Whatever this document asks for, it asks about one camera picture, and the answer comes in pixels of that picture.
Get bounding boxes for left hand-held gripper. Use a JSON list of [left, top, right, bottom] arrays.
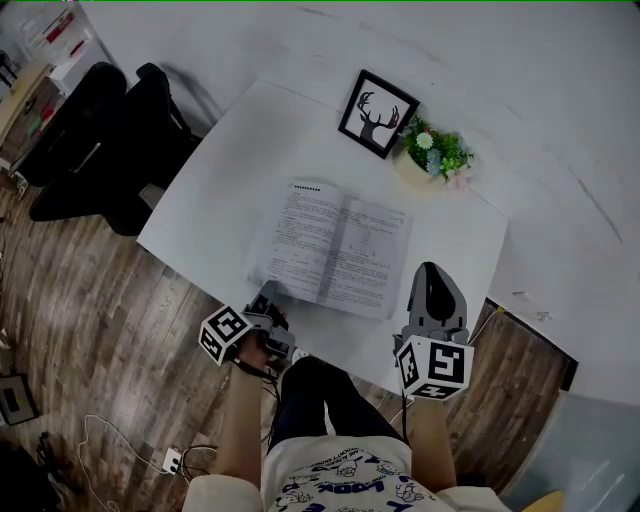
[[198, 278, 297, 367]]

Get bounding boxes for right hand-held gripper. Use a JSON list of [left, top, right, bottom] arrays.
[[392, 261, 476, 402]]

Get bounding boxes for white paper book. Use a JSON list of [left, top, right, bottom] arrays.
[[244, 177, 412, 322]]

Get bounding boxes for person's left forearm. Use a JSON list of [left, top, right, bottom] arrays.
[[213, 335, 282, 484]]

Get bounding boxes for person's right forearm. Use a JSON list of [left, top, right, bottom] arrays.
[[407, 393, 459, 494]]

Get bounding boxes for person's black trousers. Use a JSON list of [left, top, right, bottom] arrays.
[[268, 355, 407, 452]]

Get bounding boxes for potted plant with flowers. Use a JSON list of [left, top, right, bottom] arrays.
[[392, 114, 476, 194]]

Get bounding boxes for white power strip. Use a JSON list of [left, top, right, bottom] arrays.
[[161, 446, 184, 477]]

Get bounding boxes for black framed deer picture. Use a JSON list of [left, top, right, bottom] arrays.
[[337, 68, 422, 161]]

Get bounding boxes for person's white printed shirt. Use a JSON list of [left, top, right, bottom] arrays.
[[181, 434, 512, 512]]

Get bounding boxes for black box device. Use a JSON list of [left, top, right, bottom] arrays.
[[0, 373, 40, 427]]

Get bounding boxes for black bag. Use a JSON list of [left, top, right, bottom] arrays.
[[0, 431, 67, 512]]

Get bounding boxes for light wooden side desk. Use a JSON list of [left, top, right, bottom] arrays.
[[0, 59, 54, 151]]

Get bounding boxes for clear plastic storage box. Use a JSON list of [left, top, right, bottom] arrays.
[[18, 5, 97, 69]]

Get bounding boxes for yellow cable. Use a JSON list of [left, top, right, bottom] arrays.
[[468, 305, 507, 347]]

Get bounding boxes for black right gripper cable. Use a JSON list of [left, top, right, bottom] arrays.
[[398, 392, 412, 447]]

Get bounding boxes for black floor cable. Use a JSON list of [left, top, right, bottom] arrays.
[[178, 443, 220, 482]]

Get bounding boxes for white power cable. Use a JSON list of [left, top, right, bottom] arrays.
[[76, 413, 172, 512]]

